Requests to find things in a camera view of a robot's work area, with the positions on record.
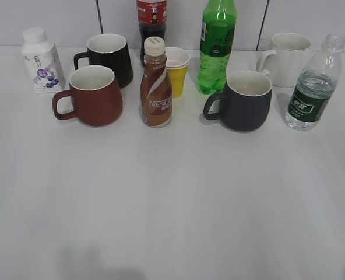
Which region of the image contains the yellow paper cup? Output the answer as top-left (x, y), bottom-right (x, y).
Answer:
top-left (167, 66), bottom-right (188, 99)

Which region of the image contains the green soda bottle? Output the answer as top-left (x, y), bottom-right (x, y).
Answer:
top-left (198, 0), bottom-right (237, 95)

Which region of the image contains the white blueberry yogurt carton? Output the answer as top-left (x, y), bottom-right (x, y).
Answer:
top-left (22, 27), bottom-right (65, 93)

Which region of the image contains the white paper cup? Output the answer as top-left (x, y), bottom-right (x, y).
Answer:
top-left (165, 47), bottom-right (191, 69)

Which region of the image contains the white mug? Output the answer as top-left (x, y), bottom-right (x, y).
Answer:
top-left (256, 33), bottom-right (312, 88)

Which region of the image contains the dark cola bottle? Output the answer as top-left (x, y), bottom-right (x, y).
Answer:
top-left (136, 0), bottom-right (167, 67)

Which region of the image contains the dark grey mug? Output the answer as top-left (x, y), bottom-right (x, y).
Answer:
top-left (203, 70), bottom-right (272, 132)

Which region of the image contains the brown Nescafe coffee bottle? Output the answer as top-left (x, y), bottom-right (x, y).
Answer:
top-left (140, 36), bottom-right (173, 128)

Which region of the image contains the red mug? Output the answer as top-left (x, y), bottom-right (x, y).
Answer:
top-left (52, 65), bottom-right (123, 127)

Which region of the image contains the black mug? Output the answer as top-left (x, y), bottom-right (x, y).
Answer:
top-left (73, 34), bottom-right (133, 89)

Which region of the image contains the clear water bottle green label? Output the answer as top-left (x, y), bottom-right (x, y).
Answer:
top-left (285, 34), bottom-right (345, 132)

